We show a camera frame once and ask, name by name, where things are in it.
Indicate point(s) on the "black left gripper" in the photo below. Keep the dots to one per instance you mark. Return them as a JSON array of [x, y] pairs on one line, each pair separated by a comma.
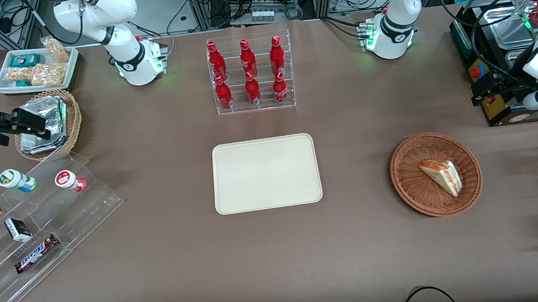
[[512, 85]]

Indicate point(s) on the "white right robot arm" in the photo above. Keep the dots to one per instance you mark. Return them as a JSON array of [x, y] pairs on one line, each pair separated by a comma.
[[140, 67]]

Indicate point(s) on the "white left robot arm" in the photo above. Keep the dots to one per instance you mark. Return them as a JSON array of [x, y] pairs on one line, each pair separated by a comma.
[[390, 24]]

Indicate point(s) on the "small steel tray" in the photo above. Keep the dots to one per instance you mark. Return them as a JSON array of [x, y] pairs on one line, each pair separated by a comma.
[[513, 60]]

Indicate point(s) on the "light tan wicker basket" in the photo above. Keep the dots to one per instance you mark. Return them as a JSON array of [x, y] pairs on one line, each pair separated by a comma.
[[74, 122]]

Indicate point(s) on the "large steel tray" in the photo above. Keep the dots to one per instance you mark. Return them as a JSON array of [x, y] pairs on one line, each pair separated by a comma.
[[506, 27]]

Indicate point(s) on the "white rectangular snack tray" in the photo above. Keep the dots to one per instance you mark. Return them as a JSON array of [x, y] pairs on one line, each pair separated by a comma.
[[71, 65]]

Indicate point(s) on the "wrapped triangular sandwich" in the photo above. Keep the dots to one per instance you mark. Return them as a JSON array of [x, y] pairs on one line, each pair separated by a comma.
[[443, 176]]

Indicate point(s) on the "brown round wicker basket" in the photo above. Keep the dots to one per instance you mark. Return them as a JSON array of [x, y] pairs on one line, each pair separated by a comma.
[[408, 184]]

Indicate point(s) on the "cream rectangular tray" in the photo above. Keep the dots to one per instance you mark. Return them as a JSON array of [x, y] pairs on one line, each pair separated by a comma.
[[266, 172]]

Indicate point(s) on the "aluminium foil container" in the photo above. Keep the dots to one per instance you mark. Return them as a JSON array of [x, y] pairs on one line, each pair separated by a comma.
[[44, 117]]

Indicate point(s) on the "red emergency stop button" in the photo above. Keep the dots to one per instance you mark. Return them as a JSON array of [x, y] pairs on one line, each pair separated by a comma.
[[477, 71]]

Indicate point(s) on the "teal snack box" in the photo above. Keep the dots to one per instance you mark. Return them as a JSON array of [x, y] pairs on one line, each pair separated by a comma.
[[22, 60], [23, 83]]

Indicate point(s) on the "green lid yogurt cup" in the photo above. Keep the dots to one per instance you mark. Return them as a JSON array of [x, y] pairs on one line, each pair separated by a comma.
[[15, 180]]

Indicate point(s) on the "clear bag of nuts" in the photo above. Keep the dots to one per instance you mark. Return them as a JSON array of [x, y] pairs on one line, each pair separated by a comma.
[[57, 49], [17, 74], [48, 75]]

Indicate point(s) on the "red lid yogurt cup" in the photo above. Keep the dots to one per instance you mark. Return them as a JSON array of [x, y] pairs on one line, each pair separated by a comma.
[[68, 180]]

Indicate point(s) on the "small black white box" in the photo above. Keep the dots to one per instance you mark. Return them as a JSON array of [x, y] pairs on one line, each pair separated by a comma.
[[18, 230]]

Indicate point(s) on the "clear acrylic stepped display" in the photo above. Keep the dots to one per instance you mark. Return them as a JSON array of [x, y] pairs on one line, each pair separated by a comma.
[[84, 211]]

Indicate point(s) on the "Snickers chocolate bar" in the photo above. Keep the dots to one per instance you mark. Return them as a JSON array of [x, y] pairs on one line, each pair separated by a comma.
[[35, 255]]

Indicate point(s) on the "red cola bottle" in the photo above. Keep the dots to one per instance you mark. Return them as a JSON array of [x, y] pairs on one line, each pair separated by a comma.
[[280, 91], [217, 62], [224, 96], [252, 91], [277, 58], [247, 60]]

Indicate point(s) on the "clear acrylic bottle rack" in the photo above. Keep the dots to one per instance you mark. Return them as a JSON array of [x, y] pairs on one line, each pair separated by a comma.
[[287, 69]]

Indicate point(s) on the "aluminium equipment rack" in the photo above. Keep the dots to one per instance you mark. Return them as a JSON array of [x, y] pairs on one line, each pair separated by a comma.
[[258, 0]]

